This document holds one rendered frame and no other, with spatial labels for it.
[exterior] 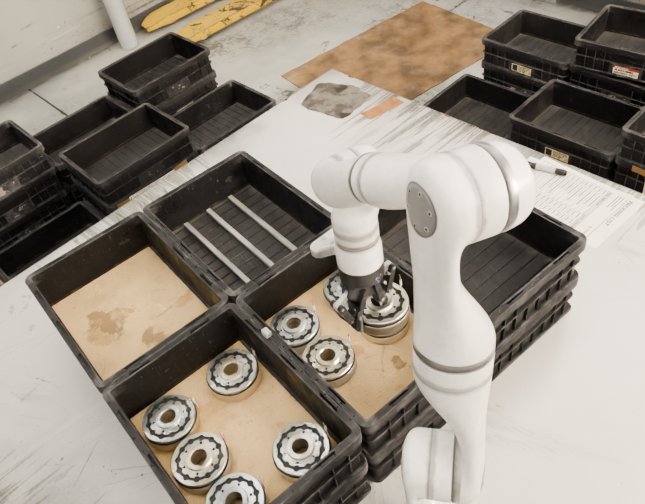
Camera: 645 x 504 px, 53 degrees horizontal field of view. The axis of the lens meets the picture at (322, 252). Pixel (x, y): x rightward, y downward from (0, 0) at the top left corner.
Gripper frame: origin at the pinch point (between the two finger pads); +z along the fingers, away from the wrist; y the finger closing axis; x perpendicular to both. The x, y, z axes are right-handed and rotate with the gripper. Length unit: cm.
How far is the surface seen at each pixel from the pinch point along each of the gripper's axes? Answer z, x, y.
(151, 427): 13.9, 20.6, -38.0
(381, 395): 16.8, -4.7, -3.3
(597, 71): 46, 46, 163
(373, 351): 16.6, 3.3, 2.8
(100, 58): 92, 336, 88
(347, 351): 13.7, 5.4, -1.9
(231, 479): 14.5, 1.7, -33.5
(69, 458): 30, 40, -53
